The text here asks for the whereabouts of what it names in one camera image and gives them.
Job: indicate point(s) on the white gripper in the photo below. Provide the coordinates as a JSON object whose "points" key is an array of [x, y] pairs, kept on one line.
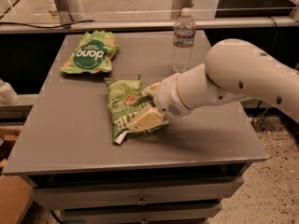
{"points": [[167, 96]]}

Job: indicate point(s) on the green jalapeno kettle chip bag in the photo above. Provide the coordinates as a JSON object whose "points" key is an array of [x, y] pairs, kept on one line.
{"points": [[125, 101]]}

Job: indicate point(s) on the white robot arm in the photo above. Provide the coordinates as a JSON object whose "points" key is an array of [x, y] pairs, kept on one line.
{"points": [[234, 70]]}

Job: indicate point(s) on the green dang snack bag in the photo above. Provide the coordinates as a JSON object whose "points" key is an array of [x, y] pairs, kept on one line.
{"points": [[93, 54]]}

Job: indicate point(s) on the grey drawer cabinet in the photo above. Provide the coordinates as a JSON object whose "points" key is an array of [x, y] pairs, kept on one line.
{"points": [[176, 175]]}

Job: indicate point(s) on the clear plastic water bottle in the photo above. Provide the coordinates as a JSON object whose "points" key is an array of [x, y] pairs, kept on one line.
{"points": [[183, 40]]}

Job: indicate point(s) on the white pipe fitting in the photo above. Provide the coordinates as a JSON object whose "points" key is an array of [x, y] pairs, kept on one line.
{"points": [[8, 94]]}

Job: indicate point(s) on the brown cardboard box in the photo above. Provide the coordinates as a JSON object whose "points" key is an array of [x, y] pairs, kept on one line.
{"points": [[14, 191]]}

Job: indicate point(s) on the grey metal rail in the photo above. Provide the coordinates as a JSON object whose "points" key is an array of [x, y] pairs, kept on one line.
{"points": [[123, 26]]}

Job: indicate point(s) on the grey metal post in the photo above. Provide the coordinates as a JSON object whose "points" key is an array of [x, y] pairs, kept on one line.
{"points": [[68, 11]]}

